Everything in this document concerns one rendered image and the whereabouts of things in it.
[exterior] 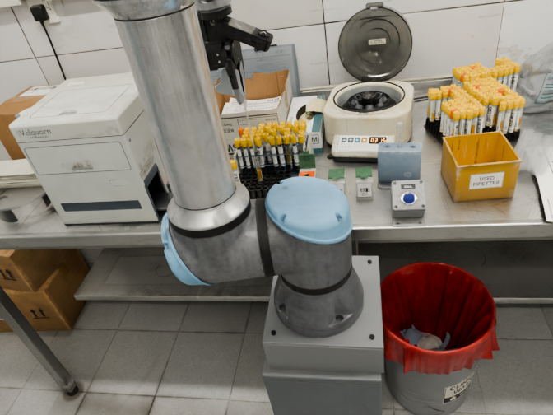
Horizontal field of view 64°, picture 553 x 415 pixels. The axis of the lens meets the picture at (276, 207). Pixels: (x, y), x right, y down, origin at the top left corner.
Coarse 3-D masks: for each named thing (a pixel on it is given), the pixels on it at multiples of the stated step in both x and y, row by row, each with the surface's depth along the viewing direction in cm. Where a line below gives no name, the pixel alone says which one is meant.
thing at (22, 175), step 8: (16, 160) 145; (24, 160) 145; (0, 168) 145; (8, 168) 144; (16, 168) 143; (24, 168) 142; (0, 176) 139; (8, 176) 139; (16, 176) 138; (24, 176) 137; (32, 176) 138; (0, 184) 140; (8, 184) 140; (16, 184) 139; (24, 184) 139; (32, 184) 138; (40, 184) 138
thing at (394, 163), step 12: (384, 144) 108; (396, 144) 107; (408, 144) 106; (420, 144) 105; (384, 156) 106; (396, 156) 105; (408, 156) 105; (420, 156) 104; (384, 168) 108; (396, 168) 107; (408, 168) 106; (420, 168) 106; (384, 180) 111; (396, 180) 110
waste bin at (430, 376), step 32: (384, 288) 143; (416, 288) 149; (448, 288) 146; (480, 288) 137; (384, 320) 137; (416, 320) 155; (448, 320) 152; (480, 320) 131; (384, 352) 136; (416, 352) 123; (448, 352) 120; (480, 352) 126; (416, 384) 137; (448, 384) 134
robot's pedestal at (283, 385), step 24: (264, 360) 77; (264, 384) 77; (288, 384) 76; (312, 384) 75; (336, 384) 74; (360, 384) 73; (288, 408) 81; (312, 408) 80; (336, 408) 79; (360, 408) 77
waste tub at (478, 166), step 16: (448, 144) 107; (464, 144) 107; (480, 144) 107; (496, 144) 106; (448, 160) 103; (464, 160) 110; (480, 160) 109; (496, 160) 108; (512, 160) 98; (448, 176) 104; (464, 176) 98; (480, 176) 97; (496, 176) 97; (512, 176) 97; (464, 192) 100; (480, 192) 100; (496, 192) 100; (512, 192) 99
